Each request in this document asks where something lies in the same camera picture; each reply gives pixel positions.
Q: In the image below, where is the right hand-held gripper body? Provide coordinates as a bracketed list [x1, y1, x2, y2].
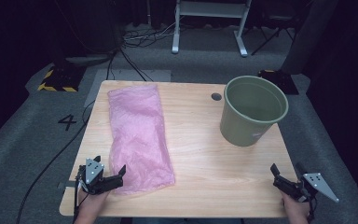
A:
[291, 172, 340, 203]

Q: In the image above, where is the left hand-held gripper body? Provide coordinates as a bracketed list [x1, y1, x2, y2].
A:
[75, 158, 114, 196]

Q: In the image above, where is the pink plastic bag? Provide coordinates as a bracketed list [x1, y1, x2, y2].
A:
[106, 83, 176, 196]

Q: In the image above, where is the green plastic bin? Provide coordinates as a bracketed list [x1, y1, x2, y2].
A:
[219, 75, 290, 147]

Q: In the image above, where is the person's right hand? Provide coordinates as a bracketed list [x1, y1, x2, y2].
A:
[280, 190, 311, 217]

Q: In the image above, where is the person's left hand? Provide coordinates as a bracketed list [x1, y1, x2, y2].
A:
[76, 189, 111, 217]

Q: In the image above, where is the grey tape strip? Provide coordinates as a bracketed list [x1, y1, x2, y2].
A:
[57, 181, 77, 190]

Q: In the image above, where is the black equipment stand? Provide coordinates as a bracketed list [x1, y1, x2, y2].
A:
[51, 0, 123, 64]

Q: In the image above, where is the black tripod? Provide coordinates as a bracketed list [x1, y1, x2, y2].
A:
[250, 13, 296, 57]

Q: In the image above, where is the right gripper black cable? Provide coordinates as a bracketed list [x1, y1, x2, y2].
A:
[307, 195, 319, 224]

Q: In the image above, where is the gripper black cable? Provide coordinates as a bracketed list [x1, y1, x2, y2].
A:
[307, 195, 319, 224]
[73, 174, 82, 224]

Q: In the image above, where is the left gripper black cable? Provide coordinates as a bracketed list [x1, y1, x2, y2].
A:
[73, 174, 82, 224]

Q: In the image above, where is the long black floor cable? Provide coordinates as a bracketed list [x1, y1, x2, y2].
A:
[15, 99, 96, 224]

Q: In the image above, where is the hazard-striped black base plate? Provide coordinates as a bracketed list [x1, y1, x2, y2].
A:
[257, 68, 300, 96]
[37, 64, 87, 93]

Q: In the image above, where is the thin black floor cable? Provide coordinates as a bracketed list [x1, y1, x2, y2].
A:
[118, 48, 154, 83]

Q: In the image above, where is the bundle of floor cables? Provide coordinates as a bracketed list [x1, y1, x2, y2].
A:
[121, 21, 182, 49]

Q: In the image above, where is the dark grey post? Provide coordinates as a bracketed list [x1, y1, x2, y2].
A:
[280, 0, 340, 76]

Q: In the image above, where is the white metal stand frame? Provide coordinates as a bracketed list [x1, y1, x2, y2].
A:
[171, 0, 253, 58]

